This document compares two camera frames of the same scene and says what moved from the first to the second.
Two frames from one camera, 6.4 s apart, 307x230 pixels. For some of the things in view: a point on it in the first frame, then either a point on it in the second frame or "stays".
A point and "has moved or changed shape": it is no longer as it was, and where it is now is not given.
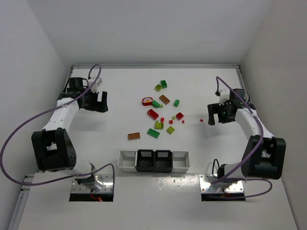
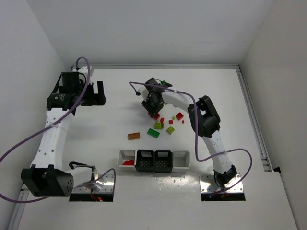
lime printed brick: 159,125 stays
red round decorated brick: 147,101 has moved or changed shape
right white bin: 181,162 stays
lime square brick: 170,130 stays
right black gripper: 218,113 -> 151,109
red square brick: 179,116 stays
